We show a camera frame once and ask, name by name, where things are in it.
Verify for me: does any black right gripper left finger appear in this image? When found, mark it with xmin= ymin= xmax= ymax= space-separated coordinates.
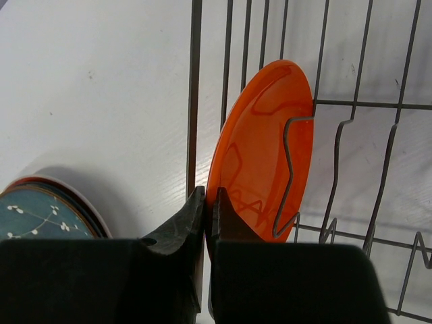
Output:
xmin=1 ymin=186 xmax=205 ymax=323

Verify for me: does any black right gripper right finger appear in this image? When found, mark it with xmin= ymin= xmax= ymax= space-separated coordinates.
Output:
xmin=209 ymin=188 xmax=390 ymax=323

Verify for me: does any orange translucent plate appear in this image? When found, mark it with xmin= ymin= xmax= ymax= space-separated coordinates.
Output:
xmin=206 ymin=59 xmax=314 ymax=242

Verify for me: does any dark teal glazed plate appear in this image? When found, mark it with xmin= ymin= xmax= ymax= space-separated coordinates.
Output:
xmin=1 ymin=185 xmax=107 ymax=240

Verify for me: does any red and teal plate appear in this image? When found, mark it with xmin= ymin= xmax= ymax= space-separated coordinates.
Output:
xmin=5 ymin=175 xmax=65 ymax=190

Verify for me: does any black wire dish rack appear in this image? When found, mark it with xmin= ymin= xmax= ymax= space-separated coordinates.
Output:
xmin=195 ymin=1 xmax=431 ymax=323

